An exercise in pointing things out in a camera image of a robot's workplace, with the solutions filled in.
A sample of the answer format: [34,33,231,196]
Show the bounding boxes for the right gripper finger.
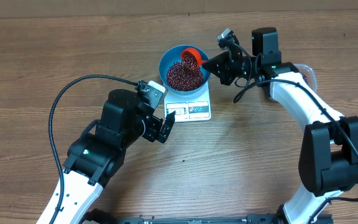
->
[202,52,229,67]
[202,63,223,81]

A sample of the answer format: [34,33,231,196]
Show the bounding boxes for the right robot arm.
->
[203,27,358,223]

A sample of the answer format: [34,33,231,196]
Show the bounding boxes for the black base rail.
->
[82,208,334,224]

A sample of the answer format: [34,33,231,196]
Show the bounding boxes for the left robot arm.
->
[38,86,175,223]

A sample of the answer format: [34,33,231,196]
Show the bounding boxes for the red measuring scoop blue handle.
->
[180,47,206,70]

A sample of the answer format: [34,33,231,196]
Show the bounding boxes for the red beans in container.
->
[302,74,308,85]

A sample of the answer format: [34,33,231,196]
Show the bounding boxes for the clear plastic container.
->
[295,63,318,92]

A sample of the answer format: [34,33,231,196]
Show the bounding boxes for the blue metal bowl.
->
[159,45,210,90]

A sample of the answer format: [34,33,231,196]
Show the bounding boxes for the white digital kitchen scale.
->
[163,82,212,123]

